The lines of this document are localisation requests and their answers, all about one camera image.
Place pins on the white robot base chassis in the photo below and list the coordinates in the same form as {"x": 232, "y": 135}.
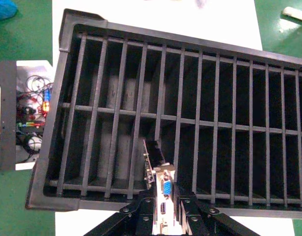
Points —
{"x": 6, "y": 110}

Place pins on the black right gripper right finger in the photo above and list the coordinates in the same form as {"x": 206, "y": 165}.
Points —
{"x": 197, "y": 218}

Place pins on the black slotted plastic container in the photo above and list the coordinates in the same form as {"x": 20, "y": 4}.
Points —
{"x": 53, "y": 123}

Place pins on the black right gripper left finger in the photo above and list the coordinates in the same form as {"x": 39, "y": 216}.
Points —
{"x": 136, "y": 218}

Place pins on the graphics card with metal bracket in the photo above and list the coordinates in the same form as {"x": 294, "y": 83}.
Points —
{"x": 166, "y": 189}

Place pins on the silver antistatic bag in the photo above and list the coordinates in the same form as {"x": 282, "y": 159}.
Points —
{"x": 201, "y": 3}

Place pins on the white table leg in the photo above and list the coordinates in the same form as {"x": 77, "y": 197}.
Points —
{"x": 295, "y": 14}

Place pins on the blue shoe cover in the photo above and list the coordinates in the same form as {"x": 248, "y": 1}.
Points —
{"x": 3, "y": 9}

